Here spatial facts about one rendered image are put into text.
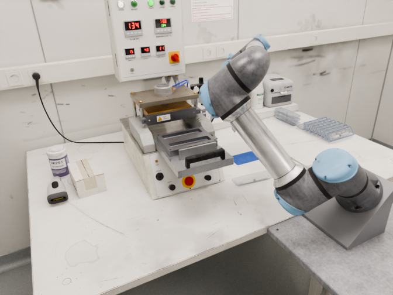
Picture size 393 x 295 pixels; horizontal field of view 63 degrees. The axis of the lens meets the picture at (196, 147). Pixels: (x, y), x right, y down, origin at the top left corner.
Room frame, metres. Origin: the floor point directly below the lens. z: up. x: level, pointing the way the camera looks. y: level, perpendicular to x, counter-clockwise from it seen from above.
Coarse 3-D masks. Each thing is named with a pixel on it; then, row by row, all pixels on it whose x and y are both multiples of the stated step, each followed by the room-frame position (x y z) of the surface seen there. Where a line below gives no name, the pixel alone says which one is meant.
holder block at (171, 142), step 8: (192, 128) 1.27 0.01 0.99; (200, 128) 1.27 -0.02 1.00; (160, 136) 1.20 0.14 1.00; (168, 136) 1.22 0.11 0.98; (176, 136) 1.23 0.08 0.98; (184, 136) 1.19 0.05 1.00; (192, 136) 1.19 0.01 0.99; (200, 136) 1.18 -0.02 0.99; (208, 136) 1.18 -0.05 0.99; (160, 144) 1.17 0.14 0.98; (168, 144) 1.13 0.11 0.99; (176, 144) 1.14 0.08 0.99; (184, 144) 1.15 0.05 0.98; (192, 144) 1.12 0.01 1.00; (200, 144) 1.11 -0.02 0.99; (216, 144) 1.14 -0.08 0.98; (168, 152) 1.07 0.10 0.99; (176, 152) 1.08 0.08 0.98
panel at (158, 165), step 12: (156, 156) 1.19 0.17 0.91; (156, 168) 1.16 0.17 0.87; (168, 168) 1.18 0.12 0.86; (156, 180) 1.14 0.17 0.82; (168, 180) 1.16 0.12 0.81; (180, 180) 1.17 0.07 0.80; (204, 180) 1.20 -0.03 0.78; (216, 180) 1.22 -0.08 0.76; (156, 192) 1.12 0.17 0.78; (168, 192) 1.13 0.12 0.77; (180, 192) 1.15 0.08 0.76
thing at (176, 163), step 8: (208, 144) 1.08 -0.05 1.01; (160, 152) 1.14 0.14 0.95; (184, 152) 1.04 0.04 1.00; (192, 152) 1.06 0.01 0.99; (200, 152) 1.07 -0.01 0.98; (168, 160) 1.05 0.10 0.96; (176, 160) 1.04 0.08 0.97; (184, 160) 1.03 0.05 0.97; (208, 160) 1.02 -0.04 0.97; (216, 160) 1.02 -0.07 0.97; (224, 160) 1.03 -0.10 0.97; (232, 160) 1.04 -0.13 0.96; (176, 168) 0.98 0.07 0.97; (184, 168) 0.98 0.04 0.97; (192, 168) 0.98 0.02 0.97; (200, 168) 0.99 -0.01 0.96; (208, 168) 1.00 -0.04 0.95; (216, 168) 1.01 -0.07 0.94; (184, 176) 0.97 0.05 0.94
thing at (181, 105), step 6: (174, 102) 1.43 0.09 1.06; (180, 102) 1.43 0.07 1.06; (186, 102) 1.43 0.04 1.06; (144, 108) 1.37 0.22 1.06; (150, 108) 1.37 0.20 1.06; (156, 108) 1.36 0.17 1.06; (162, 108) 1.36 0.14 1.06; (168, 108) 1.36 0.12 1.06; (174, 108) 1.35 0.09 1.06; (180, 108) 1.36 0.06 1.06; (144, 114) 1.36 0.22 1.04
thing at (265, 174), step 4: (260, 172) 1.25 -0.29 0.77; (264, 172) 1.25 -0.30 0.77; (268, 172) 1.25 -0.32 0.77; (240, 176) 1.23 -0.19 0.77; (244, 176) 1.23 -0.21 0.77; (248, 176) 1.22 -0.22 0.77; (252, 176) 1.22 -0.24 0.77; (256, 176) 1.22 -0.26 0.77; (260, 176) 1.22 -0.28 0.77; (264, 176) 1.22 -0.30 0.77; (268, 176) 1.22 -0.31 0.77; (236, 180) 1.19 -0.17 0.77; (240, 180) 1.19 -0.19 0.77; (244, 180) 1.19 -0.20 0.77; (248, 180) 1.19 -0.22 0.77; (252, 180) 1.19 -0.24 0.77
